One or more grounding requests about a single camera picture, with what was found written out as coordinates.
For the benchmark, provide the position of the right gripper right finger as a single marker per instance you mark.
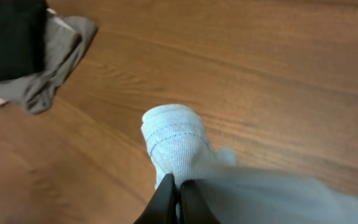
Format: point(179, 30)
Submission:
point(194, 209)

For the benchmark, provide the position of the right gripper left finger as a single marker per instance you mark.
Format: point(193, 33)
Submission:
point(161, 208)

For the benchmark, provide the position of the black folded garment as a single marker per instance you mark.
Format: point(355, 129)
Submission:
point(22, 45)

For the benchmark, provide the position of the light blue printed t-shirt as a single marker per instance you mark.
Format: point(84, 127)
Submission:
point(177, 144)

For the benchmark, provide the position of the grey folded garment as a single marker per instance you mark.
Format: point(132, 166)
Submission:
point(87, 30)

